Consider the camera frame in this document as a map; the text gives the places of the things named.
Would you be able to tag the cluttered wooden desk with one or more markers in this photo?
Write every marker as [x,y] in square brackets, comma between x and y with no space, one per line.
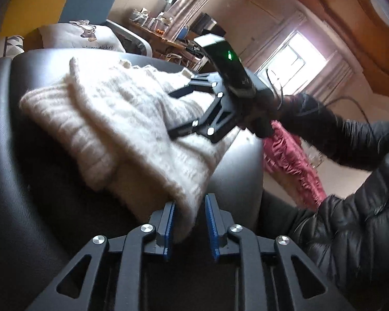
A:
[179,51]

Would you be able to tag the window with white frame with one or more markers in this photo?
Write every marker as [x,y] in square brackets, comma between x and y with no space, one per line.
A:
[295,63]

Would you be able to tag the grey yellow blue headboard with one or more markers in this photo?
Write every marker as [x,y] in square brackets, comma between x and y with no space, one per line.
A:
[21,17]

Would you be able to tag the black leather seat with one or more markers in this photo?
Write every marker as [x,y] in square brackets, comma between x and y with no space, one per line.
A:
[47,212]

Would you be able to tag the black gloved right hand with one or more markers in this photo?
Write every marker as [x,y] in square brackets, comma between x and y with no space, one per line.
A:
[256,114]

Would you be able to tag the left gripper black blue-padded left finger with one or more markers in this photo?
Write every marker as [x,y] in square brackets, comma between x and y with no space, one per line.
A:
[163,221]

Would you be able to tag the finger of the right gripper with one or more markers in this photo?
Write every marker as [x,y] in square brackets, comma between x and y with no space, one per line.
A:
[185,129]
[181,92]

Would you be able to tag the red ruffled bedspread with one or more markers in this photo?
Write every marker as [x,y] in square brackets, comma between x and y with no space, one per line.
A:
[287,163]

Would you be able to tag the white printed pillow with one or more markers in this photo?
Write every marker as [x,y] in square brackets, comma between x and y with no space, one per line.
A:
[80,34]

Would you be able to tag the white office chair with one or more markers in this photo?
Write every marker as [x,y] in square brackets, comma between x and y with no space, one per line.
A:
[130,40]

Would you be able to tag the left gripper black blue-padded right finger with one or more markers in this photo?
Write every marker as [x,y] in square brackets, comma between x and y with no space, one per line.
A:
[217,221]

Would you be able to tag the pink curtain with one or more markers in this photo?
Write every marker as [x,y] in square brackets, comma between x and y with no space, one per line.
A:
[181,12]

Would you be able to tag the cream knitted sweater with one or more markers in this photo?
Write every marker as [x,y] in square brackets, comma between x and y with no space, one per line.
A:
[112,117]

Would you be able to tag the black white patterned pillow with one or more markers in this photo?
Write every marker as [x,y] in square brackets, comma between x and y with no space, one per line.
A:
[13,46]

